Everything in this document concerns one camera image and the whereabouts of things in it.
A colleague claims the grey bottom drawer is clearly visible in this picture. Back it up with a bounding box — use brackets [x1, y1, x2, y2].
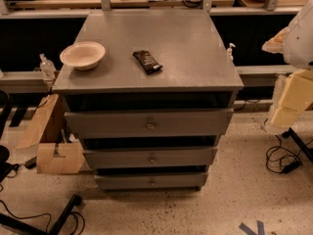
[95, 172, 207, 190]

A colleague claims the black floor cable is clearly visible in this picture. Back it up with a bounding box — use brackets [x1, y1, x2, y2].
[0, 199, 86, 235]
[264, 134, 313, 175]

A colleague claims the black snack packet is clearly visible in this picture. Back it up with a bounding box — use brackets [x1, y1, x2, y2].
[133, 50, 163, 74]

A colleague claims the grey drawer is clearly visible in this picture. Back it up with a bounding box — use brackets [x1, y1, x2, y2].
[83, 147, 217, 168]
[95, 172, 207, 190]
[65, 109, 233, 139]

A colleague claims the black stand leg right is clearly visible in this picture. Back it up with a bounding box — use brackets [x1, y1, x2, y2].
[282, 128, 313, 163]

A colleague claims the clear sanitizer bottle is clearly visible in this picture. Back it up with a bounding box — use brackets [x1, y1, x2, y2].
[39, 54, 57, 79]

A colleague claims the black floor cable left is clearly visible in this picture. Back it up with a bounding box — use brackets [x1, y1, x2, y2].
[0, 199, 86, 235]

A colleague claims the black floor cable right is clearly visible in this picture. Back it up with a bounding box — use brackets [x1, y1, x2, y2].
[264, 134, 313, 175]

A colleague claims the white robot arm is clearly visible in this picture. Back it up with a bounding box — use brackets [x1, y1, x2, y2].
[262, 0, 313, 134]

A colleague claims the grey top drawer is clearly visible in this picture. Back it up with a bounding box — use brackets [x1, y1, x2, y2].
[65, 109, 233, 139]

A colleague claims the open cardboard box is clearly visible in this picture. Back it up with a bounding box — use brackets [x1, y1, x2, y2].
[17, 94, 85, 174]

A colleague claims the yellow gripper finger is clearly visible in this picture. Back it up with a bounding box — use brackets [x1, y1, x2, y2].
[269, 70, 313, 130]

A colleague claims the grey drawer cabinet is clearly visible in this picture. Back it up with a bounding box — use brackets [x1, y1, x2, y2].
[53, 9, 243, 176]

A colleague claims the white bowl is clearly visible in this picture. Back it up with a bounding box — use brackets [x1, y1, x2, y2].
[60, 41, 106, 71]

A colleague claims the white pump bottle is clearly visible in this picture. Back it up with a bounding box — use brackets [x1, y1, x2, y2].
[226, 43, 236, 62]

